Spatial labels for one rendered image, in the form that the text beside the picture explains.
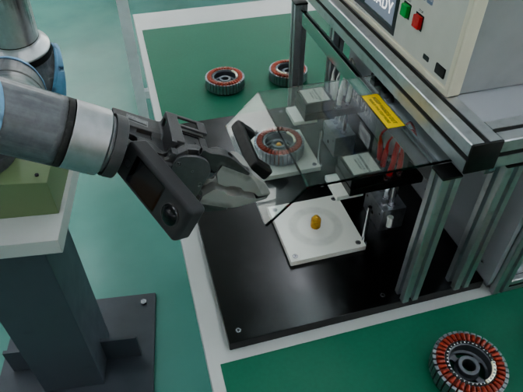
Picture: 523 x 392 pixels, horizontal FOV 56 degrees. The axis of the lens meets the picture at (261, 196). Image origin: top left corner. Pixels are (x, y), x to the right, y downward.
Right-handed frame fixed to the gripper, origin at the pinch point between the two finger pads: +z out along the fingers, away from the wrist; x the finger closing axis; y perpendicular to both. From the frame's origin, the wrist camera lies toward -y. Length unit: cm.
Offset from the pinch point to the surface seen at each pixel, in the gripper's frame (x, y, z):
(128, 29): 55, 177, 17
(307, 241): 16.9, 13.1, 25.0
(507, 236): -6.8, -3.0, 43.4
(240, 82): 17, 74, 27
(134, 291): 106, 70, 30
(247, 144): -1.0, 10.0, 0.1
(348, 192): 4.4, 14.0, 26.0
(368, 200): 7.8, 18.9, 36.8
